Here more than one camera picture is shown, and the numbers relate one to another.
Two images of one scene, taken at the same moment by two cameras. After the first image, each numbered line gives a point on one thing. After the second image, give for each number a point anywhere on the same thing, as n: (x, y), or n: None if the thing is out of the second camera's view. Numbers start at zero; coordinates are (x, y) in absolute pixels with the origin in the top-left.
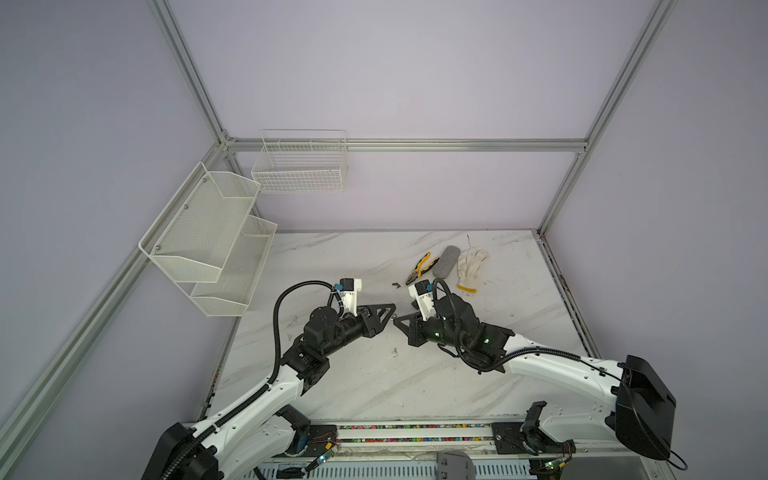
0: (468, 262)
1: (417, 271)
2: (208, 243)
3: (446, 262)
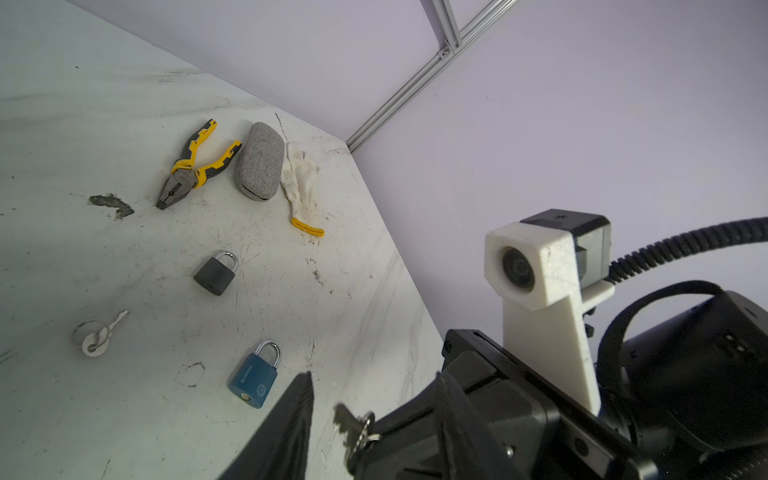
0: (298, 179)
1: (185, 177)
2: None
3: (260, 168)
